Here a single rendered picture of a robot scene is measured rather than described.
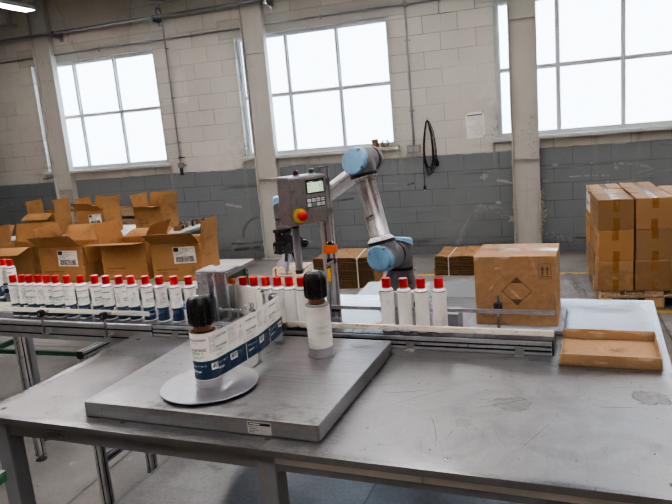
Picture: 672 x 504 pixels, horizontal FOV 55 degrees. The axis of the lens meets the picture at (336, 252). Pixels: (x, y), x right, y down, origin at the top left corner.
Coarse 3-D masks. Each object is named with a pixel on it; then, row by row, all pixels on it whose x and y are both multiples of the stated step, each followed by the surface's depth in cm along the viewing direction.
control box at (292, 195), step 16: (288, 176) 250; (304, 176) 248; (320, 176) 251; (288, 192) 246; (304, 192) 248; (320, 192) 252; (288, 208) 248; (304, 208) 249; (320, 208) 253; (288, 224) 250; (304, 224) 251
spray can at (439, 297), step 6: (438, 282) 231; (438, 288) 231; (444, 288) 232; (432, 294) 233; (438, 294) 231; (444, 294) 231; (432, 300) 234; (438, 300) 231; (444, 300) 231; (438, 306) 231; (444, 306) 232; (438, 312) 232; (444, 312) 232; (438, 318) 232; (444, 318) 232; (438, 324) 233; (444, 324) 233
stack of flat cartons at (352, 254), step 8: (352, 248) 707; (360, 248) 705; (368, 248) 702; (320, 256) 683; (344, 256) 671; (352, 256) 667; (360, 256) 664; (320, 264) 666; (344, 264) 660; (352, 264) 658; (360, 264) 656; (368, 264) 654; (344, 272) 662; (352, 272) 660; (360, 272) 659; (368, 272) 656; (376, 272) 671; (344, 280) 664; (352, 280) 661; (360, 280) 660; (368, 280) 658; (376, 280) 666; (344, 288) 665
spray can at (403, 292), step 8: (400, 280) 235; (400, 288) 236; (408, 288) 236; (400, 296) 235; (408, 296) 235; (400, 304) 236; (408, 304) 236; (400, 312) 237; (408, 312) 236; (400, 320) 238; (408, 320) 237
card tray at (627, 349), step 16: (576, 336) 230; (592, 336) 228; (608, 336) 226; (624, 336) 224; (640, 336) 222; (656, 336) 215; (576, 352) 217; (592, 352) 216; (608, 352) 215; (624, 352) 214; (640, 352) 212; (656, 352) 211; (624, 368) 202; (640, 368) 200; (656, 368) 198
